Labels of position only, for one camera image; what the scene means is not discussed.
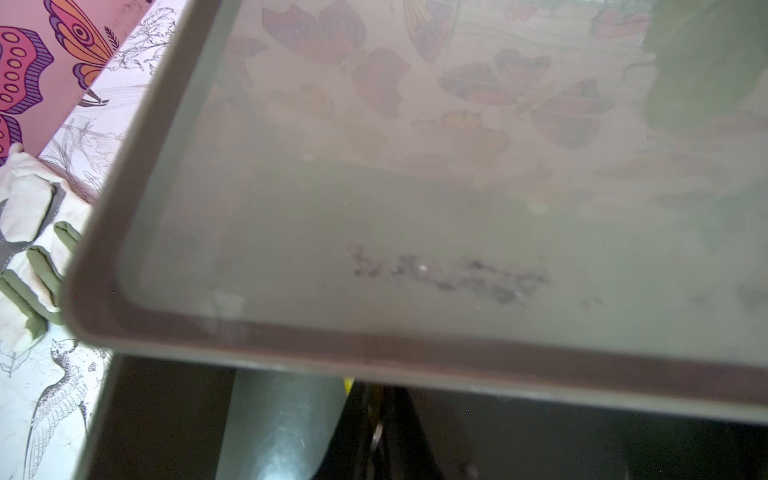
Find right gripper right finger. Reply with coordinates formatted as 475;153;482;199
383;387;767;479

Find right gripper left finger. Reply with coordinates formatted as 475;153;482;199
216;370;347;480

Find green three-drawer cabinet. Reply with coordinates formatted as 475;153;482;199
62;1;767;424

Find keys with yellow tag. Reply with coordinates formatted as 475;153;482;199
341;377;385;479

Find green white cloth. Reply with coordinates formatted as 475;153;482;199
1;143;91;353

